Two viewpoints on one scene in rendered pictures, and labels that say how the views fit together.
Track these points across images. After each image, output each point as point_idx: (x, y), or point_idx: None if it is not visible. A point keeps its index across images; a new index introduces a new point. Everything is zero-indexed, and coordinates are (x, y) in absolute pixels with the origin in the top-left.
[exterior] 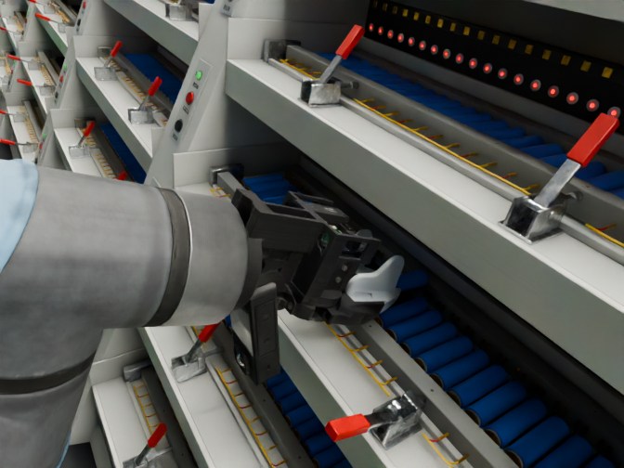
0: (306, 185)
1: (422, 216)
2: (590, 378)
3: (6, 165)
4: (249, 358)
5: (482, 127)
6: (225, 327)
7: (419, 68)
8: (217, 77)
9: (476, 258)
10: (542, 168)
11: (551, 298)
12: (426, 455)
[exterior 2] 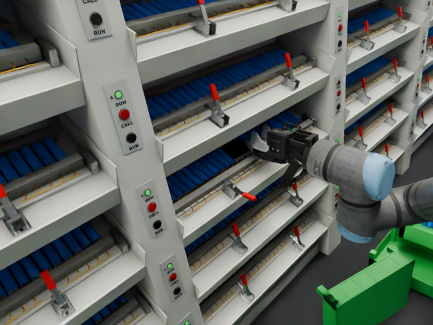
0: None
1: (279, 108)
2: None
3: (374, 157)
4: (297, 176)
5: (232, 77)
6: (216, 235)
7: (166, 79)
8: (164, 175)
9: (292, 101)
10: (269, 73)
11: (305, 92)
12: None
